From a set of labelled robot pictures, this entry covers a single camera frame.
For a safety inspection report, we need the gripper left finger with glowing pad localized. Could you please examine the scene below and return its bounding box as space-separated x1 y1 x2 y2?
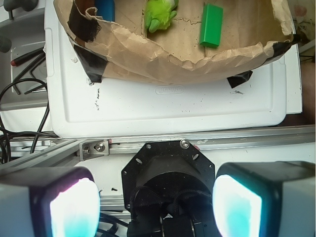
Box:
0 167 100 237

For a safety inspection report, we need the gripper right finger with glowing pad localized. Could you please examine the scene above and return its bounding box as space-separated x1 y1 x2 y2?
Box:
212 161 316 237

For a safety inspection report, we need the green rectangular block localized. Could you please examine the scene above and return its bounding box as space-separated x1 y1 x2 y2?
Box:
199 3 223 48

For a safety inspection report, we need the blue rectangular block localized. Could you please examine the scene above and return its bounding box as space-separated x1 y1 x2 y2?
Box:
95 0 115 22

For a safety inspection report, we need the brown paper bag tray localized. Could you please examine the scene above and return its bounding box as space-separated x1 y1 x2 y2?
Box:
53 0 294 84

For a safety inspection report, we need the green plush toy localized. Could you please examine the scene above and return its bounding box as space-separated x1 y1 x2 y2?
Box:
144 0 179 33

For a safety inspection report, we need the aluminium extrusion rail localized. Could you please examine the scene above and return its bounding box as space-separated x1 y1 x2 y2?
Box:
0 125 316 172

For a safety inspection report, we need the black cable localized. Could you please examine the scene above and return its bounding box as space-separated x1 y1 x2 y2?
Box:
0 78 54 165

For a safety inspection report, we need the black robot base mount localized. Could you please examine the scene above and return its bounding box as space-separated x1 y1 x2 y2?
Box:
121 140 219 237

